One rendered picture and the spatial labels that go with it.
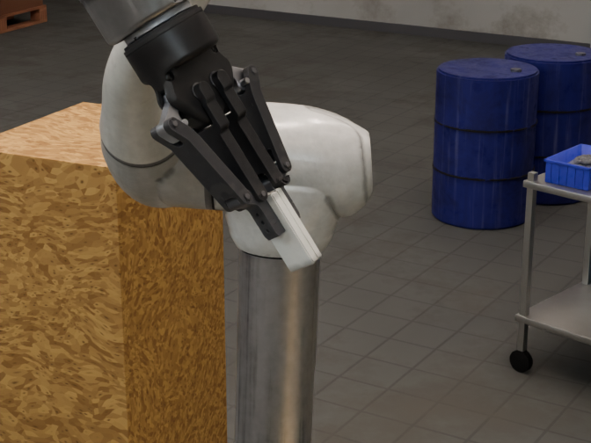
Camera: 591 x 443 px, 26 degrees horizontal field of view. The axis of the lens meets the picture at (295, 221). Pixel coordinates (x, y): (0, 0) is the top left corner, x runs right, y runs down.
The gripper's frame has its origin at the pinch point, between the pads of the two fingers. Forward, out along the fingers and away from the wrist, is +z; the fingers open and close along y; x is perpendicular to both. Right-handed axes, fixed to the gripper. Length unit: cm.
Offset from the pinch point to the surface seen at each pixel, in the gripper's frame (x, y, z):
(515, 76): 249, 442, 72
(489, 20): 500, 852, 90
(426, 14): 550, 850, 61
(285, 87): 530, 619, 40
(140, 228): 153, 116, 12
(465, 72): 269, 437, 60
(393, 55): 535, 758, 70
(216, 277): 174, 146, 37
